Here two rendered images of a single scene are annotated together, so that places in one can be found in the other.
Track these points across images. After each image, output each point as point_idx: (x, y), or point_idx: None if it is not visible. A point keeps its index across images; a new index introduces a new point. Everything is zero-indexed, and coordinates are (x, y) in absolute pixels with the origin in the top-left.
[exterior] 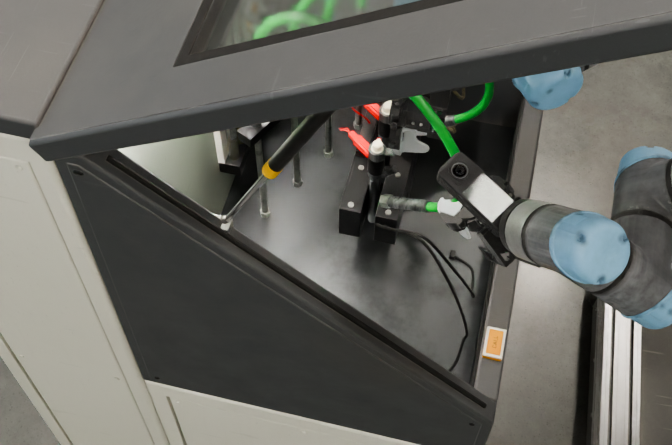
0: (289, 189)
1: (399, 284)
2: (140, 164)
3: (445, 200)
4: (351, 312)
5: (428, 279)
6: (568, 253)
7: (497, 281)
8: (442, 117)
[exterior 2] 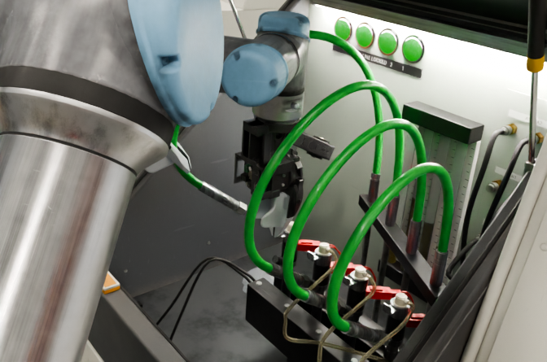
0: None
1: (224, 343)
2: (327, 72)
3: (181, 149)
4: (178, 138)
5: (209, 359)
6: None
7: (141, 316)
8: (237, 152)
